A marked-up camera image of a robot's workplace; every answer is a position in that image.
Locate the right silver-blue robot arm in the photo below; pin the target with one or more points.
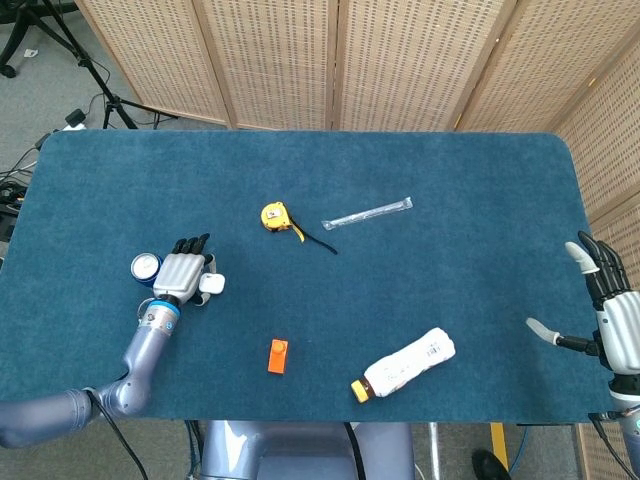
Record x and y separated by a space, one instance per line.
631 430

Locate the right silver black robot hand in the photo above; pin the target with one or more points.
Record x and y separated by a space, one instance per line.
622 330

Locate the black office chair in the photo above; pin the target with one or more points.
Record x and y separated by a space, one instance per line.
25 30

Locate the yellow floor tape strip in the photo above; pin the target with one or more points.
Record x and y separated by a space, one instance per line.
498 437

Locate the wooden woven folding screen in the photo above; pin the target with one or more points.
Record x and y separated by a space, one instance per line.
400 60

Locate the yellow tape measure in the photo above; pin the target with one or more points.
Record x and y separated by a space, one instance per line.
274 216

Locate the orange block with round stud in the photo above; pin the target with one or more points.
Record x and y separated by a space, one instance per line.
278 356

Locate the clear wrapped straw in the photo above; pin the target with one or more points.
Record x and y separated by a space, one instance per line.
367 214

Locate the black power adapter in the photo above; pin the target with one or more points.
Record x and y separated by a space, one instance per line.
76 118

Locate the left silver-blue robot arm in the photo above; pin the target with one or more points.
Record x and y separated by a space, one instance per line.
142 350

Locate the blue and silver soda can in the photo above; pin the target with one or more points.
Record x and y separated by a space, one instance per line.
144 269

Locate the white-labelled bottle with yellow cap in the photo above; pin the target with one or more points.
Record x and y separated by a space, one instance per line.
407 365

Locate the black tripod stand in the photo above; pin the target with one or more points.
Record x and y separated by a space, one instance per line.
114 105

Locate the white power strip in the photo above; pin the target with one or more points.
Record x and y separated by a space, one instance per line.
74 128

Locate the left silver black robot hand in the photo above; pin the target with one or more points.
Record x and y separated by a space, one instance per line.
177 275

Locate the silver table leg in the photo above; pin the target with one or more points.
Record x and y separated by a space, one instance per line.
434 450

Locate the silver-blue robot torso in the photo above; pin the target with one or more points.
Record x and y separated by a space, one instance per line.
305 450

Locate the white square earbud case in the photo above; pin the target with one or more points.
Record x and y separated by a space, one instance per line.
213 284

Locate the blue felt table cover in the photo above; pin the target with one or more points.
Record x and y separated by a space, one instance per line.
450 280

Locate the black shoe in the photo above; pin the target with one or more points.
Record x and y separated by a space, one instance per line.
491 466

